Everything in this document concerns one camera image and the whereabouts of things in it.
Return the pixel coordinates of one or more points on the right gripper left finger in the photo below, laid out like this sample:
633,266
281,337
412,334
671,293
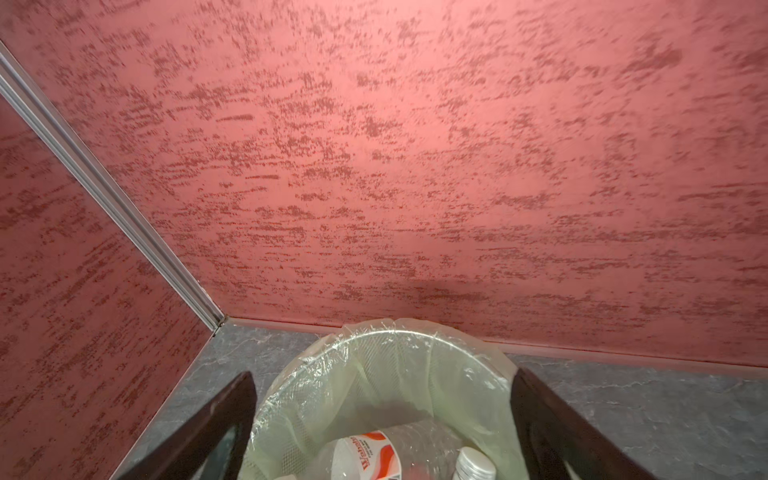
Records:
212,443

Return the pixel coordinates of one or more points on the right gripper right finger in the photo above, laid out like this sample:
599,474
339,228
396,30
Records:
557,443

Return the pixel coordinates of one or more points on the sunflower label bottle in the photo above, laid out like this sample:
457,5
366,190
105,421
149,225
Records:
472,464

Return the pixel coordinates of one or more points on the red white label water bottle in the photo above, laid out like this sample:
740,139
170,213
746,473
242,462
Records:
426,449

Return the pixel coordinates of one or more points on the clear plastic bin liner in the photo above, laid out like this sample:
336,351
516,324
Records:
383,373

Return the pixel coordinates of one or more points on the left corner aluminium post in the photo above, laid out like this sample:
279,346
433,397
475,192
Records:
34,107

